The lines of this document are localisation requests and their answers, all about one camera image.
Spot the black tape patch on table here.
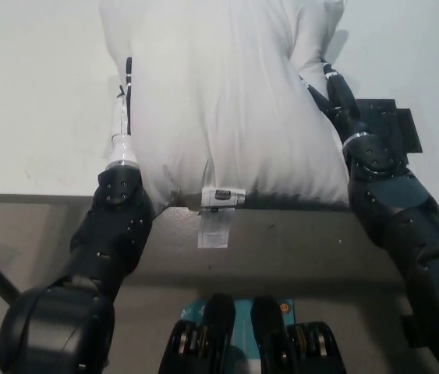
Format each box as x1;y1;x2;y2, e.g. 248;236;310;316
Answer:
354;98;425;153

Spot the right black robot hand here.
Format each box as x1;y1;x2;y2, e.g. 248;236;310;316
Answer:
299;58;378;145

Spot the white square pillow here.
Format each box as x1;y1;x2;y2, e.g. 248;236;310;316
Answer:
97;0;351;213

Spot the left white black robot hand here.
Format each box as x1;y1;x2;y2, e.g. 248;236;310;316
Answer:
110;56;140;167

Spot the white pillow care label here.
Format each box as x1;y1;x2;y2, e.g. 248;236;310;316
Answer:
196;187;246;249

